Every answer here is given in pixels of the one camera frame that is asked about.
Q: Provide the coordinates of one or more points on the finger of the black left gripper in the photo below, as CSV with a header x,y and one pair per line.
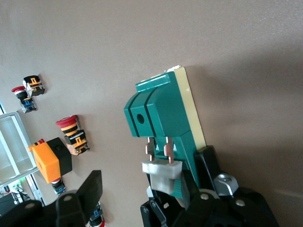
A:
x,y
207,165
154,212

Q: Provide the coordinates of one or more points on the red button black contact block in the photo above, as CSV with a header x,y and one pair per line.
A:
x,y
95,215

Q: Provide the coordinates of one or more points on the orange black button enclosure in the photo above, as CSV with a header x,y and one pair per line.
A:
x,y
47,163

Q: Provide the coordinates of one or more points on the red orange emergency stop head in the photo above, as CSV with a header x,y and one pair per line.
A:
x,y
35,145

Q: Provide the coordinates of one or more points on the red button blue contact block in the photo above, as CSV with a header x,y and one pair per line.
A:
x,y
59,188
21,94

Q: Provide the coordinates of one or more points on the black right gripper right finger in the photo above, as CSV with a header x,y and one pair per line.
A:
x,y
225,210

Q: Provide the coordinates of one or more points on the black electronics box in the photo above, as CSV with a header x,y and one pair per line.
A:
x,y
9,203

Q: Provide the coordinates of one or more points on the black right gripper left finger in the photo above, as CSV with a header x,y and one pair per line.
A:
x,y
92,189

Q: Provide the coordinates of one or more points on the orange black contact block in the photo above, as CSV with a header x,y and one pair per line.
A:
x,y
35,85

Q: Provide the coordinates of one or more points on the red emergency stop orange block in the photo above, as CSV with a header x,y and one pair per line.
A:
x,y
73,137

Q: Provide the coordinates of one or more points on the white compartment tray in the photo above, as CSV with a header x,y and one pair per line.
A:
x,y
14,142

